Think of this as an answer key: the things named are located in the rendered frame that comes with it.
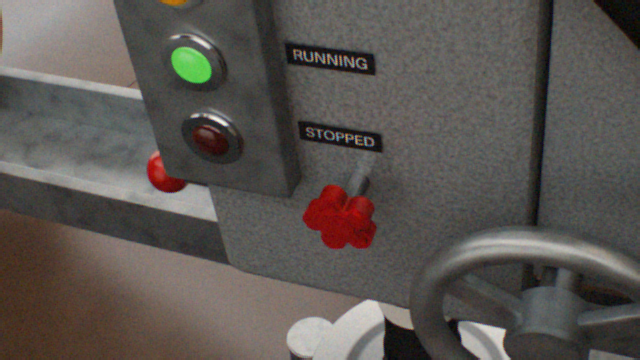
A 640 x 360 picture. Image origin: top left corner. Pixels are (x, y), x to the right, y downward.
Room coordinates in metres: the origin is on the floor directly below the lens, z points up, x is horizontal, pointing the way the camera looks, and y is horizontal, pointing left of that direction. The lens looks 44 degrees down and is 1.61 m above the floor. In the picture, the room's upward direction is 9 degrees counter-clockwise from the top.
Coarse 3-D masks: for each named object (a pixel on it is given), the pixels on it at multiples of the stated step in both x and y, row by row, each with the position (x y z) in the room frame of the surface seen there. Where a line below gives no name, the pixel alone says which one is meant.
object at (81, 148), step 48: (0, 96) 0.69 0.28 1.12; (48, 96) 0.66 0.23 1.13; (96, 96) 0.64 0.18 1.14; (0, 144) 0.64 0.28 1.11; (48, 144) 0.63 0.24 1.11; (96, 144) 0.62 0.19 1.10; (144, 144) 0.61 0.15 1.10; (0, 192) 0.55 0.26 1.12; (48, 192) 0.53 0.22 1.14; (96, 192) 0.51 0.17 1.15; (144, 192) 0.55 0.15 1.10; (192, 192) 0.54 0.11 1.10; (144, 240) 0.49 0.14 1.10; (192, 240) 0.47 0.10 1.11
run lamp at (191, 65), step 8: (184, 48) 0.37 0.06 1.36; (176, 56) 0.37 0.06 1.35; (184, 56) 0.37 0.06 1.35; (192, 56) 0.37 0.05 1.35; (200, 56) 0.37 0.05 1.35; (176, 64) 0.37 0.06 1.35; (184, 64) 0.37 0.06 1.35; (192, 64) 0.37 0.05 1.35; (200, 64) 0.37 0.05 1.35; (208, 64) 0.37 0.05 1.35; (184, 72) 0.37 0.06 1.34; (192, 72) 0.37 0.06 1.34; (200, 72) 0.37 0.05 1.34; (208, 72) 0.37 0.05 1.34; (192, 80) 0.37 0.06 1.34; (200, 80) 0.37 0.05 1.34
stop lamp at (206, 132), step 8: (200, 128) 0.37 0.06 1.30; (208, 128) 0.37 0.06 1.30; (192, 136) 0.38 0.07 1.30; (200, 136) 0.37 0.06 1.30; (208, 136) 0.37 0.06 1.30; (216, 136) 0.37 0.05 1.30; (224, 136) 0.37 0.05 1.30; (200, 144) 0.37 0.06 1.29; (208, 144) 0.37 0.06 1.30; (216, 144) 0.37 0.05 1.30; (224, 144) 0.37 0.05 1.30; (208, 152) 0.37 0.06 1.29; (216, 152) 0.37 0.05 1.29; (224, 152) 0.37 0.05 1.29
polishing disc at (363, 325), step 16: (368, 304) 0.55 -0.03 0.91; (352, 320) 0.54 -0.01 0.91; (368, 320) 0.53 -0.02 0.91; (336, 336) 0.52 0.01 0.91; (352, 336) 0.52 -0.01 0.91; (368, 336) 0.51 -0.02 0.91; (464, 336) 0.50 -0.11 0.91; (480, 336) 0.49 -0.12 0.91; (496, 336) 0.49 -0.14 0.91; (320, 352) 0.50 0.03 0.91; (336, 352) 0.50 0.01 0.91; (352, 352) 0.50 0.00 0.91; (368, 352) 0.50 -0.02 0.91; (480, 352) 0.48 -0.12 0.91; (496, 352) 0.47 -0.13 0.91
